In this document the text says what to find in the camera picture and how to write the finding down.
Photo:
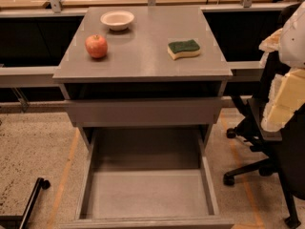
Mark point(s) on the white bowl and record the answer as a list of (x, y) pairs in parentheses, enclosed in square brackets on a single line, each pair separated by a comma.
[(117, 20)]

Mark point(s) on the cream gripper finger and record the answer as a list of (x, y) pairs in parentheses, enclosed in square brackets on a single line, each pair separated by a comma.
[(286, 95), (268, 45)]

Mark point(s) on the green and yellow sponge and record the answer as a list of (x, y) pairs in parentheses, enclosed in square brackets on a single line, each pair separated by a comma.
[(182, 49)]

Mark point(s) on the open grey bottom drawer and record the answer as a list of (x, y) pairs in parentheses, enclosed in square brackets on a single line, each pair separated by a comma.
[(151, 178)]

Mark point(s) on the red apple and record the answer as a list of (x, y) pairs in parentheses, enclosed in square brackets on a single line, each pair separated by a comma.
[(96, 46)]

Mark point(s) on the grey drawer cabinet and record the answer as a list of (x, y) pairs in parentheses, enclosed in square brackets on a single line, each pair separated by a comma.
[(137, 64)]

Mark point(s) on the black chair base leg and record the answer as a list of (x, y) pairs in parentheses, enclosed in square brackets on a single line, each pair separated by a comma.
[(21, 222)]

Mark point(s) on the black office chair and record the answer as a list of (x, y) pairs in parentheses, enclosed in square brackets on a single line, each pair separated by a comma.
[(285, 148)]

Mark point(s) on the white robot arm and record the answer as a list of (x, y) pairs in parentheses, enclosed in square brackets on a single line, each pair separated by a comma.
[(291, 50)]

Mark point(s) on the grey middle drawer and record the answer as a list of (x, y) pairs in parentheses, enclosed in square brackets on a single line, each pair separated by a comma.
[(144, 112)]

